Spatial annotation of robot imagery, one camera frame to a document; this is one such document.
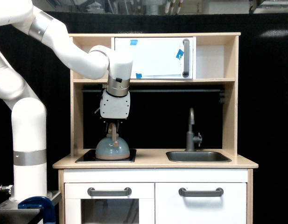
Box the grey-blue toy teapot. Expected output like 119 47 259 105
95 123 130 160

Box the black stove top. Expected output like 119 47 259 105
75 149 136 163

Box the wooden toy kitchen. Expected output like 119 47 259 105
53 32 258 224

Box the white oven door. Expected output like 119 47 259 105
65 182 155 224

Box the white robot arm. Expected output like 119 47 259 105
0 0 133 202

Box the black hanging rail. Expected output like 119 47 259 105
82 88 225 93

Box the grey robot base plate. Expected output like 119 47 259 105
0 190 62 215

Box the grey cabinet door handle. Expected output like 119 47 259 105
178 188 224 197

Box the grey microwave handle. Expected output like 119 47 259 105
183 39 190 77

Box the grey metal sink basin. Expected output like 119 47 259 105
166 151 232 162

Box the blue C-clamp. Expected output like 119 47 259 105
17 196 56 224

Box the white microwave door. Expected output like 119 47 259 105
114 36 196 79

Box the blue tape piece right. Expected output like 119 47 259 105
176 49 184 60

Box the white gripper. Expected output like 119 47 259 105
100 89 130 133

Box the blue tape piece top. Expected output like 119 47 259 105
130 39 138 46

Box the white cabinet door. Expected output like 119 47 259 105
155 182 246 224

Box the grey oven door handle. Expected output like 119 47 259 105
87 187 132 197

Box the grey faucet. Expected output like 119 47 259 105
185 108 202 152

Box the blue tape piece bottom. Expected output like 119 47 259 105
136 73 142 79

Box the blue tape piece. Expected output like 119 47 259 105
136 73 142 79
130 39 138 46
176 49 184 60

